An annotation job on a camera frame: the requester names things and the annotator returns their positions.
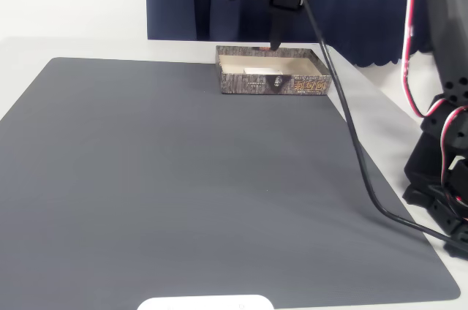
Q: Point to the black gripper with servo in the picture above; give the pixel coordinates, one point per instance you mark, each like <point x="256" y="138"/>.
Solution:
<point x="284" y="2"/>

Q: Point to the small white block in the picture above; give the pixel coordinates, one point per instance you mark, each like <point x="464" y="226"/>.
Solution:
<point x="261" y="70"/>

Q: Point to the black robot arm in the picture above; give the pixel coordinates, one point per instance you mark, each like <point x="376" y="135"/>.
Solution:
<point x="442" y="32"/>

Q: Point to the bark print cardboard box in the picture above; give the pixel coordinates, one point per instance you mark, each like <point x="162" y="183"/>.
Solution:
<point x="248" y="83"/>

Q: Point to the dark blue curtain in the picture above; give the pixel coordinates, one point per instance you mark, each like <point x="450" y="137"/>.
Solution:
<point x="175" y="14"/>

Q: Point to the grey textured mat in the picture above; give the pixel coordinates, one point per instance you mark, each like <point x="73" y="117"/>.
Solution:
<point x="146" y="178"/>

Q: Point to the white rounded device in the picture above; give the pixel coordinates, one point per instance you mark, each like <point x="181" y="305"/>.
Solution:
<point x="204" y="303"/>

